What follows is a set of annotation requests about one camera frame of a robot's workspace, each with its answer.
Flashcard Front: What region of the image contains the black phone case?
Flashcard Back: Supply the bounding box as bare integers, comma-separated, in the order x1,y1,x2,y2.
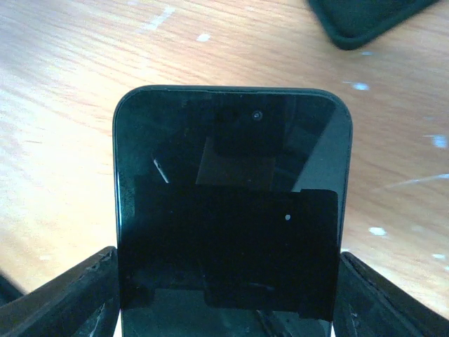
307,0,437,51

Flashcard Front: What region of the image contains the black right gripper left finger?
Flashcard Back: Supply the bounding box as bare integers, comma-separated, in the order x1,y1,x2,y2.
1,246,120,336

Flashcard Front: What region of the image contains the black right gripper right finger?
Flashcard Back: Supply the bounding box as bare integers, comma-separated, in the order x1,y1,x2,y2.
333,252,448,336

